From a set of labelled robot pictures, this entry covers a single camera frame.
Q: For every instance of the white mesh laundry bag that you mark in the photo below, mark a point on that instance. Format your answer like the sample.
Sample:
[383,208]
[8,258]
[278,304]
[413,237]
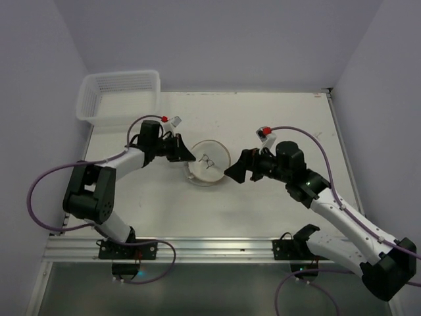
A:
[212,159]

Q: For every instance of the white plastic basket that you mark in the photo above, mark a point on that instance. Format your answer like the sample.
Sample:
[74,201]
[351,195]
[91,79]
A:
[118,98]

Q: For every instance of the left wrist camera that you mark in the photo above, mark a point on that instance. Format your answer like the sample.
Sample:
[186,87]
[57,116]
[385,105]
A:
[169,124]

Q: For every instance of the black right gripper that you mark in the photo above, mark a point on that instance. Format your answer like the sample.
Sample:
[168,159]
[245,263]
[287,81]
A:
[251,165]

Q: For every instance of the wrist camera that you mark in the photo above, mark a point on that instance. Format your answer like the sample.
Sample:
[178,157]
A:
[266,136]
[169,124]

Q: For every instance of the aluminium mounting rail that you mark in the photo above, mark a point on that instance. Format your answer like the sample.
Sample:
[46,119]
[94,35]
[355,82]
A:
[82,249]

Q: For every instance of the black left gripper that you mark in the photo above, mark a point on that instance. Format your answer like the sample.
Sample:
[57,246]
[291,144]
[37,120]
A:
[177,149]

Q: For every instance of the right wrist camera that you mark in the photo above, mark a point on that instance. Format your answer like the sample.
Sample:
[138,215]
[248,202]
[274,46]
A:
[266,136]

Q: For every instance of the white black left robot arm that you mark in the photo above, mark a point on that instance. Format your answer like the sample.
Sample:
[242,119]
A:
[91,189]

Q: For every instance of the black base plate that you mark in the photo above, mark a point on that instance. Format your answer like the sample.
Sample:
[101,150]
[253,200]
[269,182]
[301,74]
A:
[294,247]
[111,251]

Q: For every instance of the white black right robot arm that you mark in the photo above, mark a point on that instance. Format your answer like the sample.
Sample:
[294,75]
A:
[384,263]

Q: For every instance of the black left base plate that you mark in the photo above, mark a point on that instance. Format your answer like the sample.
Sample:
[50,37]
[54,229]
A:
[111,251]

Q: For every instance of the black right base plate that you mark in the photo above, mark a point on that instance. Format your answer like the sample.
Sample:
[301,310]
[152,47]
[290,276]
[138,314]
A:
[294,247]

